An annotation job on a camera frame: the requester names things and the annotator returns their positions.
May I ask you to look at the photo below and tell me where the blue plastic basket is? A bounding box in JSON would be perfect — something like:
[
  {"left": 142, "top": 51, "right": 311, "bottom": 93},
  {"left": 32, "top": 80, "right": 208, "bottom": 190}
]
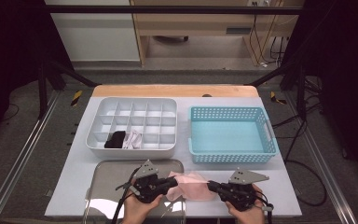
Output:
[{"left": 187, "top": 105, "right": 281, "bottom": 165}]

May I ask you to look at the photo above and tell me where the thin black floor cable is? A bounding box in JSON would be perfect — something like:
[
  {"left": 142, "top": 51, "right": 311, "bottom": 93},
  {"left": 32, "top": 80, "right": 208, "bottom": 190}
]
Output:
[{"left": 0, "top": 102, "right": 21, "bottom": 123}]

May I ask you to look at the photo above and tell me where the white power strip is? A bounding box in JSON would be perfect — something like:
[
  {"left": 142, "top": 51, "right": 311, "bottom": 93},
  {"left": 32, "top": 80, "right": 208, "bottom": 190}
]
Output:
[{"left": 247, "top": 0, "right": 273, "bottom": 7}]

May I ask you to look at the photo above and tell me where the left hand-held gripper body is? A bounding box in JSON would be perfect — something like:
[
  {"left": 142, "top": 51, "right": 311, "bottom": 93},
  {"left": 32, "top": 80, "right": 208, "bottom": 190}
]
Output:
[{"left": 131, "top": 159, "right": 166, "bottom": 204}]

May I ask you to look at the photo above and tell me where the yellow black hazard tape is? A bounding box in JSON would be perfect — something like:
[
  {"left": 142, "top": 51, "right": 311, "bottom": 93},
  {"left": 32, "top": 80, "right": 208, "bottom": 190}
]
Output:
[
  {"left": 70, "top": 90, "right": 84, "bottom": 107},
  {"left": 269, "top": 91, "right": 288, "bottom": 105}
]

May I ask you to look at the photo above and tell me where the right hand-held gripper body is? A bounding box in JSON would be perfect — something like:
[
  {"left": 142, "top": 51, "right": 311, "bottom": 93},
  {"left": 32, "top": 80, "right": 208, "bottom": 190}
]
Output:
[{"left": 220, "top": 167, "right": 270, "bottom": 213}]

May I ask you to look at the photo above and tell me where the black horizontal frame bar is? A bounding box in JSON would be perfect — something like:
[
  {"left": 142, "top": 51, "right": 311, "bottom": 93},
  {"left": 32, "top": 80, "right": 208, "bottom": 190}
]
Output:
[{"left": 45, "top": 5, "right": 304, "bottom": 16}]

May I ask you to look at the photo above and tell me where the black floor cable loop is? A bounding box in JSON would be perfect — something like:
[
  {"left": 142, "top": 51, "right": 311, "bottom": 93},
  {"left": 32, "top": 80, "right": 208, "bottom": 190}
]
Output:
[{"left": 273, "top": 102, "right": 328, "bottom": 207}]

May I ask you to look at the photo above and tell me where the wooden desk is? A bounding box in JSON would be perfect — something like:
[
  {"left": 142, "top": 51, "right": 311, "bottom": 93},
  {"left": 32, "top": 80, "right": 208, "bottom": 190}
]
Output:
[{"left": 130, "top": 0, "right": 304, "bottom": 67}]

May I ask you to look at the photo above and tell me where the black cable bundle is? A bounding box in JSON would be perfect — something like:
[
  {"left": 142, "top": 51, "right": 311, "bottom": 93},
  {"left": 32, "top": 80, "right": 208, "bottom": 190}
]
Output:
[{"left": 269, "top": 36, "right": 291, "bottom": 68}]

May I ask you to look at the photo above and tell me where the black metal stand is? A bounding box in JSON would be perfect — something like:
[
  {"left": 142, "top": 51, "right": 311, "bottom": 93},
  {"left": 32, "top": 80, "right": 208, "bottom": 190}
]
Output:
[
  {"left": 247, "top": 60, "right": 308, "bottom": 121},
  {"left": 36, "top": 59, "right": 102, "bottom": 119}
]

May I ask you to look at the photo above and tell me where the person's left hand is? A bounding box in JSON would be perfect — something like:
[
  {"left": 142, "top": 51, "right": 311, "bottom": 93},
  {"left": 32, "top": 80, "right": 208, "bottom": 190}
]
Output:
[{"left": 121, "top": 178, "right": 165, "bottom": 224}]

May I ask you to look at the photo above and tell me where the black curtain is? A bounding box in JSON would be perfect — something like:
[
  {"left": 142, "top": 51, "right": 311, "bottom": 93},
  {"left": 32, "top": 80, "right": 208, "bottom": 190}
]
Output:
[
  {"left": 281, "top": 0, "right": 358, "bottom": 181},
  {"left": 0, "top": 0, "right": 74, "bottom": 150}
]

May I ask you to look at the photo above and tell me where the grey translucent box lid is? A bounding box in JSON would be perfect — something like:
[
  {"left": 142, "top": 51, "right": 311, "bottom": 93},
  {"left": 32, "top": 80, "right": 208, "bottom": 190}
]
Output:
[{"left": 82, "top": 159, "right": 188, "bottom": 224}]

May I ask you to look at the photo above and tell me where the aluminium rail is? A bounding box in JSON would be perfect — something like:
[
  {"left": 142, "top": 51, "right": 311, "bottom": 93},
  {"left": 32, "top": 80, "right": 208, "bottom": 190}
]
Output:
[
  {"left": 282, "top": 91, "right": 358, "bottom": 224},
  {"left": 0, "top": 89, "right": 62, "bottom": 224}
]

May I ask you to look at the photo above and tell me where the pink sock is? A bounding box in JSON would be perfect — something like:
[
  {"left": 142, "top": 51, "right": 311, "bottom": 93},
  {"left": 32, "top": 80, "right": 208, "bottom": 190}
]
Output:
[{"left": 166, "top": 171, "right": 217, "bottom": 203}]

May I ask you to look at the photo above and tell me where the yellow cable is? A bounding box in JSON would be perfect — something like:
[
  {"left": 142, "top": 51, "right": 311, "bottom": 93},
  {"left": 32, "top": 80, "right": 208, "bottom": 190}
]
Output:
[{"left": 249, "top": 13, "right": 282, "bottom": 65}]

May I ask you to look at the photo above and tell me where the white divided storage box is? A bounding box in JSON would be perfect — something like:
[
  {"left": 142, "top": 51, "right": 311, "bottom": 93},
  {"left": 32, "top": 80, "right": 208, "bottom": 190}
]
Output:
[{"left": 86, "top": 96, "right": 179, "bottom": 161}]

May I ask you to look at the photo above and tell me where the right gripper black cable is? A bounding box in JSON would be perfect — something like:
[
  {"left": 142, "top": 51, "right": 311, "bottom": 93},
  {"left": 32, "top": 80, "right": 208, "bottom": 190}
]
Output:
[{"left": 254, "top": 189, "right": 275, "bottom": 224}]

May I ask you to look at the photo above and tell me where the white cabinet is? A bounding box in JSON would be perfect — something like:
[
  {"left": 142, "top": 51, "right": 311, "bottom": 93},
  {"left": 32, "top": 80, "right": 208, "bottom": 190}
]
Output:
[{"left": 45, "top": 0, "right": 142, "bottom": 63}]

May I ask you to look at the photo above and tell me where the person's right hand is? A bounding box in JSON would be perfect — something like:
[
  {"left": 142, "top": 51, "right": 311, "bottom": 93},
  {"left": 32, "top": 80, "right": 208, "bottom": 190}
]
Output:
[{"left": 224, "top": 183, "right": 267, "bottom": 224}]

